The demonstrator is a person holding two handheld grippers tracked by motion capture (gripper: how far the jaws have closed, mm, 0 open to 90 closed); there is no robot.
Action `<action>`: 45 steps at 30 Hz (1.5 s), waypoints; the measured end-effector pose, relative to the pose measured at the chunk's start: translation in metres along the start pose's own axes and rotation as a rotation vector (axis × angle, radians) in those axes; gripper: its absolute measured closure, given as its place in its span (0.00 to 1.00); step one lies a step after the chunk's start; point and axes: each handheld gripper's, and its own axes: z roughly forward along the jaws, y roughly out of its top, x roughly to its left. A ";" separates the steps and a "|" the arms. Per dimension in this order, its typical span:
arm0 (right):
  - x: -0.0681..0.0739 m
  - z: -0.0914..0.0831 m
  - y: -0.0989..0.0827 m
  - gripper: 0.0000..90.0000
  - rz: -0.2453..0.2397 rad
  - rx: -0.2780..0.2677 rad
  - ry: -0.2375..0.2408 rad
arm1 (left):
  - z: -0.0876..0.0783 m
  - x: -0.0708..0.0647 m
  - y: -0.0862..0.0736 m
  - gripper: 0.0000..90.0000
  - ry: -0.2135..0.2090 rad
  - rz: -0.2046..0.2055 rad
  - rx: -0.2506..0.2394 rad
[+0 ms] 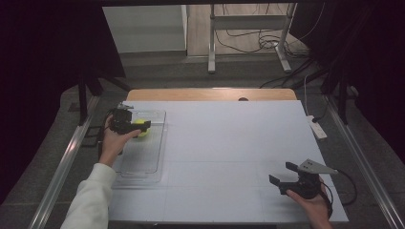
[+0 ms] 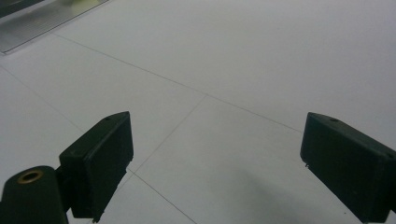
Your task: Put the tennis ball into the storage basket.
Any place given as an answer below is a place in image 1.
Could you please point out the white cabinet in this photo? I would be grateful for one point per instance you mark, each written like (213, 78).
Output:
(143, 28)

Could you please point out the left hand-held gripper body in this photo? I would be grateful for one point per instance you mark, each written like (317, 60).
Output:
(121, 122)

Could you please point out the yellow tennis ball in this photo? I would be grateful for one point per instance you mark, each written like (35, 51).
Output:
(140, 121)

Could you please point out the white board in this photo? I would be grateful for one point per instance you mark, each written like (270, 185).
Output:
(229, 143)

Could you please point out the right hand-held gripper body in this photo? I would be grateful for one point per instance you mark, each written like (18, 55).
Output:
(307, 187)

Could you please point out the white power strip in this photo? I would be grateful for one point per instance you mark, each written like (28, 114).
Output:
(316, 128)

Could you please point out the person's left hand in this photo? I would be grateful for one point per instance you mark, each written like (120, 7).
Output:
(111, 146)

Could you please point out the black table grommet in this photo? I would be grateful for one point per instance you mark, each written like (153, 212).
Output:
(243, 99)

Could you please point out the black curtain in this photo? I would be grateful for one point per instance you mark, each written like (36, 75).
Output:
(375, 63)
(41, 79)

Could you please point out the aluminium rail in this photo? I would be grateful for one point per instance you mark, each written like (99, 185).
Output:
(60, 171)
(366, 165)

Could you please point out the wooden table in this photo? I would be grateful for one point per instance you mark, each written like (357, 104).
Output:
(203, 94)

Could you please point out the grey metal desk frame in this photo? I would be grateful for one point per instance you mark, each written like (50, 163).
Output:
(248, 22)

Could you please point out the black stand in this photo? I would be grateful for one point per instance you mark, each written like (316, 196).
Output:
(83, 101)
(342, 98)

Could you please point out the clear plastic container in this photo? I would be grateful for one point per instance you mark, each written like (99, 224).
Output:
(144, 156)

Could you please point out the person's right hand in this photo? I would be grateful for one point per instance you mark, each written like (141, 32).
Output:
(318, 210)

